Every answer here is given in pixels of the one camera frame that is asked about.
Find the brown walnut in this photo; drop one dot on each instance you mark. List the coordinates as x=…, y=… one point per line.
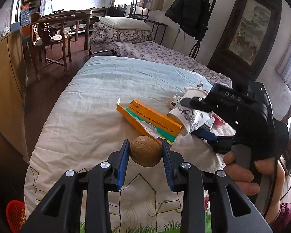
x=145, y=151

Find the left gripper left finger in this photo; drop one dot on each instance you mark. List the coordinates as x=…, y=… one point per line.
x=60, y=209

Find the wooden cabinet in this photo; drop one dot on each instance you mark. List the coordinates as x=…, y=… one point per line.
x=13, y=81

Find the framed landscape painting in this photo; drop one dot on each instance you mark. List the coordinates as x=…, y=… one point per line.
x=247, y=40

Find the purple floral bed sheet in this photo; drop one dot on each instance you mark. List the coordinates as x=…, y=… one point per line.
x=153, y=52

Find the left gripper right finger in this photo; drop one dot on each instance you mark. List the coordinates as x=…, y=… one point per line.
x=231, y=210

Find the right hand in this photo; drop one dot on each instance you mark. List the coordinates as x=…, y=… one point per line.
x=244, y=179

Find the red snack wrapper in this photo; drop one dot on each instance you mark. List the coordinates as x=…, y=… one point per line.
x=220, y=127

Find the white blue quilt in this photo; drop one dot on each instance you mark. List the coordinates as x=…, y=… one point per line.
x=84, y=128

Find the black hanging coat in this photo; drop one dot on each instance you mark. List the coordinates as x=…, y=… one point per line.
x=191, y=15

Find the wooden chair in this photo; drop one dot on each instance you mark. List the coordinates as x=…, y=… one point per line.
x=46, y=32

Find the wooden desk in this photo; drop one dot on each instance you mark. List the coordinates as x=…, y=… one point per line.
x=75, y=19

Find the folded floral blanket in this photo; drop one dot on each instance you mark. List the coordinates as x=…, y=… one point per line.
x=105, y=34

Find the white pillow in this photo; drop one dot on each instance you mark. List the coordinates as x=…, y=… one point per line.
x=124, y=23

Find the white blue medicine box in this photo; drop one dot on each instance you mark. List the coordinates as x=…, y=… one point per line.
x=204, y=131

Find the red mesh trash basket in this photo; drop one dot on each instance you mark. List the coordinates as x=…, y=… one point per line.
x=16, y=215

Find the black metal bed headboard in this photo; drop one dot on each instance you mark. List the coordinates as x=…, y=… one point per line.
x=158, y=30

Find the white tissue paper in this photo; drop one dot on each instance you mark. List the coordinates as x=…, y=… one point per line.
x=189, y=118

